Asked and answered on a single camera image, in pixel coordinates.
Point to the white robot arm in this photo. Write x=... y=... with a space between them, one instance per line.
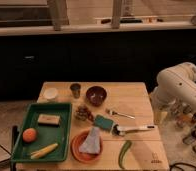
x=174 y=83

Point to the yellow corn cob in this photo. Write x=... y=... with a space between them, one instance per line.
x=44 y=151

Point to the purple bowl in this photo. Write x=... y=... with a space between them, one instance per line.
x=96 y=95

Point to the small metal cup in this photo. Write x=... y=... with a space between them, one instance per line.
x=75 y=89

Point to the green chili pepper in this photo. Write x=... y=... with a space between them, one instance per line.
x=122 y=153

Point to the teal sponge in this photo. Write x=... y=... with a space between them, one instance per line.
x=103 y=123

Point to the orange fruit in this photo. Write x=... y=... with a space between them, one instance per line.
x=29 y=135

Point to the green plastic tray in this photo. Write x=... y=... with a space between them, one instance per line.
x=46 y=134

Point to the grey cloth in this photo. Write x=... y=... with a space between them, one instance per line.
x=91 y=144

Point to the orange plate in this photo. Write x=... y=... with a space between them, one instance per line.
x=82 y=157

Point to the wooden table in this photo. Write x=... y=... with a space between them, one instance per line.
x=147 y=151

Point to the small white bowl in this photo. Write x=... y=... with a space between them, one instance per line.
x=50 y=94

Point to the tan wooden block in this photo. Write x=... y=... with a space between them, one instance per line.
x=48 y=119

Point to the brown pine cone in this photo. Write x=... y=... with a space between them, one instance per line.
x=83 y=113

